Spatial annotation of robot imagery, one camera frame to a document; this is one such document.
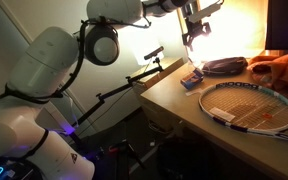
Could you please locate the white tennis racket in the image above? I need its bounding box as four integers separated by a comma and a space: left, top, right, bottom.
199, 82, 288, 140

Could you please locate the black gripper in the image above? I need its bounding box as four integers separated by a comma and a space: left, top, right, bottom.
181, 3, 211, 47

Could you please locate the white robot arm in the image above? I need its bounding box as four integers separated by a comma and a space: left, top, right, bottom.
0, 0, 211, 180

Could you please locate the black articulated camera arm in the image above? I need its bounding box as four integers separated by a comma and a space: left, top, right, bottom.
73, 58, 163, 126

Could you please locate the black tripod stand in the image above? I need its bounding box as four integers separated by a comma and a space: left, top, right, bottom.
109, 140, 145, 180

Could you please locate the dark purple pouch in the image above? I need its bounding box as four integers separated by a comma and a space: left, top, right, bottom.
202, 57, 248, 76

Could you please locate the bandaid on racket strings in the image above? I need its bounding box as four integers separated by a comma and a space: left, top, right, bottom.
210, 107, 235, 122

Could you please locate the black computer monitor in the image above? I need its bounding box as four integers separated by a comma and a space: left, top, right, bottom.
265, 0, 288, 50

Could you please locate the blue band-aid box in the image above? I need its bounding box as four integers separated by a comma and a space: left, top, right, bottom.
180, 69, 204, 89

